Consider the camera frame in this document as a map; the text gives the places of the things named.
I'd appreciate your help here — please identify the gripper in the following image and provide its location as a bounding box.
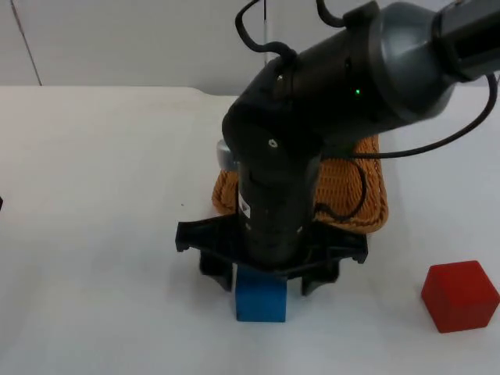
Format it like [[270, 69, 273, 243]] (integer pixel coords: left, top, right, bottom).
[[174, 154, 370, 297]]

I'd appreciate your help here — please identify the blue cube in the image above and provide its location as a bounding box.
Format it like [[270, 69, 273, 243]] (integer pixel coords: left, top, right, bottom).
[[234, 265, 288, 323]]

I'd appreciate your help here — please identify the brown wicker basket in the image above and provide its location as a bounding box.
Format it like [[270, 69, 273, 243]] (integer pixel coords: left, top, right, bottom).
[[210, 134, 390, 235]]

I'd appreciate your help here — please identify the red cube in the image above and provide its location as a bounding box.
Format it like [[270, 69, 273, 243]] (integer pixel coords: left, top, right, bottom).
[[420, 259, 500, 334]]

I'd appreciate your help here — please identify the thin black cable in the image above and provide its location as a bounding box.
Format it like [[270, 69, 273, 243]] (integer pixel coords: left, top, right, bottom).
[[314, 72, 500, 222]]

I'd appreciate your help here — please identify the thick black cable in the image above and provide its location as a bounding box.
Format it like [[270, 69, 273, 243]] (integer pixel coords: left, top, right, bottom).
[[234, 0, 300, 63], [315, 0, 351, 25]]

